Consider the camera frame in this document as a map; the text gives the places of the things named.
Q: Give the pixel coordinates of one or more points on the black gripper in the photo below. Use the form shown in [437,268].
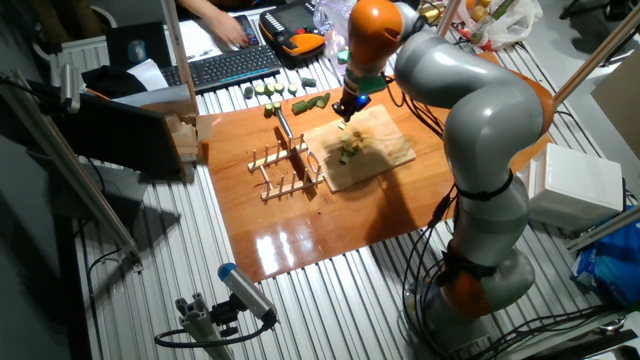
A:
[356,100]

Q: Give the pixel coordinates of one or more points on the halved cucumber piece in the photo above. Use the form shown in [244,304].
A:
[323,100]
[312,102]

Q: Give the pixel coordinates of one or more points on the cucumber piece being chopped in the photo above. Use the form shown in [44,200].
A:
[350,146]

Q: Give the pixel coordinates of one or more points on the steel cleaver knife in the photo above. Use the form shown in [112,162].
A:
[283,122]

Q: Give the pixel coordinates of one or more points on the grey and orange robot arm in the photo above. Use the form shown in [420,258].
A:
[490,115]

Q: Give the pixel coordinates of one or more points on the long bumpy cucumber chunk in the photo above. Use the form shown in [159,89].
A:
[299,107]

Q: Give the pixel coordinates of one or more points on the dark bumpy cucumber chunk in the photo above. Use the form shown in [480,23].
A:
[308,82]

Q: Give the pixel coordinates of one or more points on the short cucumber slice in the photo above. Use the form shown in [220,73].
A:
[279,87]
[269,89]
[292,89]
[259,89]

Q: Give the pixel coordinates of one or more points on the upright cucumber stub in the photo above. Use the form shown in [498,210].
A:
[277,106]
[268,110]

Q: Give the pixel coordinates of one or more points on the dark cucumber end piece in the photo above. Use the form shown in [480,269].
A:
[248,92]

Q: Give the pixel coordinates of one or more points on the person's hand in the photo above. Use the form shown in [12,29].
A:
[227,29]

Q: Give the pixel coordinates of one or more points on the light bamboo cutting board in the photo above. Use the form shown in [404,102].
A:
[390,150]

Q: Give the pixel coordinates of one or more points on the black orange teach pendant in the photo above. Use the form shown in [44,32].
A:
[292,30]

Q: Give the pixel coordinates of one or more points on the clear plastic bag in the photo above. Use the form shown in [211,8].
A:
[330,15]

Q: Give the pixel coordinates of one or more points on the wooden dish rack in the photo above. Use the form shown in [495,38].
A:
[280,192]

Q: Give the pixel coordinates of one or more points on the black computer keyboard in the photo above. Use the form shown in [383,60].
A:
[230,67]

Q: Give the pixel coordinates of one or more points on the large reddish wooden board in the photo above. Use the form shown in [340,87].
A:
[300,235]

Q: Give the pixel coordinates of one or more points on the yellow snack pack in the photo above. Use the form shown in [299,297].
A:
[429,12]

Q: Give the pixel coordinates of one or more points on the large white paper sheet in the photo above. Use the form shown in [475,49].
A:
[200,40]

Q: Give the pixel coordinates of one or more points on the brown cardboard pieces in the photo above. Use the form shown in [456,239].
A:
[184,135]

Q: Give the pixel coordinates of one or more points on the grey paper sheet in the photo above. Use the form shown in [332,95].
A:
[155,95]

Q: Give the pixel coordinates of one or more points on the white plastic bag with fruit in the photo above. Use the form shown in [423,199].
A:
[515,22]

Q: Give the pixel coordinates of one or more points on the small white paper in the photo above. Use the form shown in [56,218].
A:
[150,75]

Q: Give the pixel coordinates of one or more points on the dark computer mouse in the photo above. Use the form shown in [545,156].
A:
[136,51]

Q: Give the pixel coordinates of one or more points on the black flat monitor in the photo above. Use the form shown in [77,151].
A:
[120,135]

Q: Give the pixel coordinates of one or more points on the black cloth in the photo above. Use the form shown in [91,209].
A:
[107,82]

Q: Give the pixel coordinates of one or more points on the black mouse pad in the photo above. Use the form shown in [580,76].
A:
[116,40]

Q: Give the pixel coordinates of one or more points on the white box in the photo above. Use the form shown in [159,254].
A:
[575,185]

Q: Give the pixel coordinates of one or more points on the white ribbed panel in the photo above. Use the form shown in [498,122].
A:
[82,55]

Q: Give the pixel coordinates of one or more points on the brown cardboard sheet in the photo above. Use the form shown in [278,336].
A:
[622,105]

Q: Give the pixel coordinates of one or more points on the long aluminium profile bar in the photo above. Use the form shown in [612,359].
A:
[65,165]

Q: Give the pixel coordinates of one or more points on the blue plastic bag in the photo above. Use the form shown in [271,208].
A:
[610,260]

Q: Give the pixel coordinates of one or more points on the tan frame post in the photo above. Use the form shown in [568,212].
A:
[600,50]
[446,22]
[180,55]

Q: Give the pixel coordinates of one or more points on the silver camera with blue cap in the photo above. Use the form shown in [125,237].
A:
[245,290]

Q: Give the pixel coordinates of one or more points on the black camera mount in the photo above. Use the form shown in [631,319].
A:
[225,315]

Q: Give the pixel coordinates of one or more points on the short aluminium profile post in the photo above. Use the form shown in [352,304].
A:
[200,330]

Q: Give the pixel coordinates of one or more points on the silver depth camera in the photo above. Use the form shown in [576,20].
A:
[70,87]

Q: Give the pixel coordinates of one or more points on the aluminium profile rail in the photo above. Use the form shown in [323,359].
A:
[605,227]

